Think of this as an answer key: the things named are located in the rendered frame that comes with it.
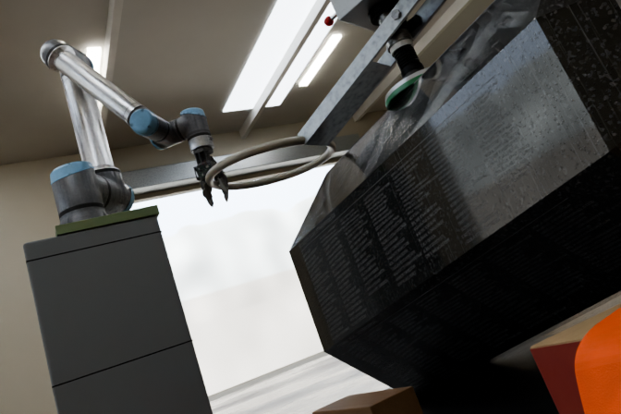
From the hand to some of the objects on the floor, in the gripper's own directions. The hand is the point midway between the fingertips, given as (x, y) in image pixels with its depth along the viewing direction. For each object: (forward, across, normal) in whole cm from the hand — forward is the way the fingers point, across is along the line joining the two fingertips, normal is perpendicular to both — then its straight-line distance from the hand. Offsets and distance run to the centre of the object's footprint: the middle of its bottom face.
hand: (219, 201), depth 197 cm
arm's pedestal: (+89, -38, -24) cm, 99 cm away
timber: (+83, +39, -51) cm, 105 cm away
